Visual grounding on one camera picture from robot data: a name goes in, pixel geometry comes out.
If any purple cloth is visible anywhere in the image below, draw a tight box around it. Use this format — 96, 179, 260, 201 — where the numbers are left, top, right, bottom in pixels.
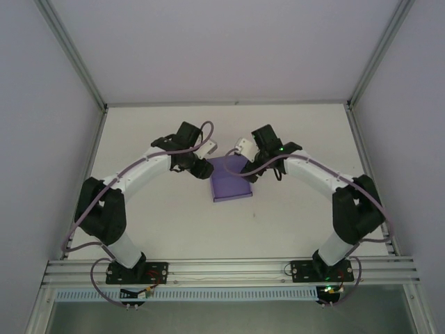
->
210, 155, 254, 205

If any aluminium table edge rail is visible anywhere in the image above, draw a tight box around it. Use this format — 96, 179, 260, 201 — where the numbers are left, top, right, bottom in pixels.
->
59, 107, 109, 261
104, 99, 352, 109

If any aluminium mounting rail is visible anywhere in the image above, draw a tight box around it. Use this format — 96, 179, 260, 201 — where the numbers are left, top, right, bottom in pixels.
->
41, 256, 423, 288

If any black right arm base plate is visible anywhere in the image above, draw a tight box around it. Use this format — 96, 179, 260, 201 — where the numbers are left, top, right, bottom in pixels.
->
290, 259, 355, 283

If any light blue slotted cable duct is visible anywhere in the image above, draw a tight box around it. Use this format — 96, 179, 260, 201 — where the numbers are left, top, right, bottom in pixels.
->
55, 285, 319, 303

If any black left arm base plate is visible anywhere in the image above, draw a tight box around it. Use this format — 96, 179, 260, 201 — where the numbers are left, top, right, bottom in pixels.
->
105, 260, 170, 285

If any black cable connector mount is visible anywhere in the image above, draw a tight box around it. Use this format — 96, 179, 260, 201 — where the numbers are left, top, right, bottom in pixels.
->
315, 285, 344, 309
120, 287, 154, 310

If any aluminium frame post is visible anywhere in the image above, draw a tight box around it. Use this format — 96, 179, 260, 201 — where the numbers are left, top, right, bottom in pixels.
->
346, 0, 416, 111
34, 0, 109, 112

